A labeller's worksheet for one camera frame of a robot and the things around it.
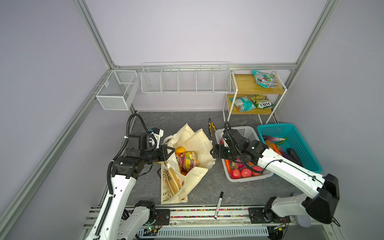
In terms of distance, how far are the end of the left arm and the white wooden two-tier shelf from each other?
1.83ft

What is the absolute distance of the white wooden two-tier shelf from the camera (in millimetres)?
879

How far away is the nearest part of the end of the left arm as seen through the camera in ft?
1.53
